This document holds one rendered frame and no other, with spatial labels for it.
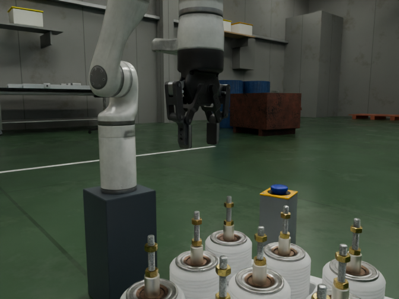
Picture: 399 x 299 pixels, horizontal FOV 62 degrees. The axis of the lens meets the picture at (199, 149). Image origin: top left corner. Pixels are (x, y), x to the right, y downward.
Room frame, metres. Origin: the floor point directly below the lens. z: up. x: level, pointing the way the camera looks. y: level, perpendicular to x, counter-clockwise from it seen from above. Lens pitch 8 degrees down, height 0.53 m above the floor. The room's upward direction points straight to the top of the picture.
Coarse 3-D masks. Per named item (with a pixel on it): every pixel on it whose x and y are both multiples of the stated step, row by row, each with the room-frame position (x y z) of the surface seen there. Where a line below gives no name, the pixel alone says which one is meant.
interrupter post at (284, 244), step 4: (280, 240) 0.58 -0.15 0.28; (284, 240) 0.58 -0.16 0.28; (288, 240) 0.58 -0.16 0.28; (280, 244) 0.58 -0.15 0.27; (284, 244) 0.58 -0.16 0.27; (288, 244) 0.58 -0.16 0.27; (280, 248) 0.58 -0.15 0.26; (284, 248) 0.58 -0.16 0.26; (288, 248) 0.58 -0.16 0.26; (280, 252) 0.58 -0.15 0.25; (284, 252) 0.58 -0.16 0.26; (288, 252) 0.58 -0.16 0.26
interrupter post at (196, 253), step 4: (192, 248) 0.54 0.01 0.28; (196, 248) 0.54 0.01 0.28; (200, 248) 0.54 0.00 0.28; (192, 252) 0.54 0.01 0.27; (196, 252) 0.54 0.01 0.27; (200, 252) 0.54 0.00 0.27; (192, 256) 0.54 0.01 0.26; (196, 256) 0.54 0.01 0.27; (200, 256) 0.54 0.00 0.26; (192, 260) 0.54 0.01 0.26; (196, 260) 0.54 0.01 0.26; (200, 260) 0.54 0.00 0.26; (196, 264) 0.54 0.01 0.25
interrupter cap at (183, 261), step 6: (186, 252) 0.58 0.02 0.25; (204, 252) 0.58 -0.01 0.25; (210, 252) 0.58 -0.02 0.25; (180, 258) 0.56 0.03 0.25; (186, 258) 0.56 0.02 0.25; (204, 258) 0.56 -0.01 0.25; (210, 258) 0.56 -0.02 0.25; (216, 258) 0.55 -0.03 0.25; (180, 264) 0.54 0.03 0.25; (186, 264) 0.54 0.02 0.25; (192, 264) 0.54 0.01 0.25; (204, 264) 0.54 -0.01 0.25; (210, 264) 0.54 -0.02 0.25; (216, 264) 0.53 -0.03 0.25; (186, 270) 0.52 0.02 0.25; (192, 270) 0.51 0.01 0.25; (198, 270) 0.51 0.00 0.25; (204, 270) 0.52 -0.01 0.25
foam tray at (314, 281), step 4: (252, 260) 0.69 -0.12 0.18; (252, 264) 0.68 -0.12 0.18; (312, 276) 0.63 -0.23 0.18; (312, 280) 0.61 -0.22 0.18; (316, 280) 0.61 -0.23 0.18; (320, 280) 0.61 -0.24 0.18; (312, 284) 0.60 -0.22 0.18; (316, 284) 0.60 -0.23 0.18; (228, 288) 0.58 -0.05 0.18; (312, 288) 0.60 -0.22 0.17; (316, 288) 0.58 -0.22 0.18; (312, 292) 0.57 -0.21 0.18
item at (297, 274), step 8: (264, 256) 0.57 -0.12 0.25; (272, 264) 0.55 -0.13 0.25; (280, 264) 0.55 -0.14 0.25; (288, 264) 0.54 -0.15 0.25; (296, 264) 0.55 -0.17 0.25; (304, 264) 0.55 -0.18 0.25; (280, 272) 0.54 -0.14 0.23; (288, 272) 0.54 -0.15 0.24; (296, 272) 0.54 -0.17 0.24; (304, 272) 0.55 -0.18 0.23; (288, 280) 0.54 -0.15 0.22; (296, 280) 0.54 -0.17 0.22; (304, 280) 0.55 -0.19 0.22; (296, 288) 0.54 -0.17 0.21; (304, 288) 0.55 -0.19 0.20; (296, 296) 0.54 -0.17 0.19; (304, 296) 0.55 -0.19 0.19
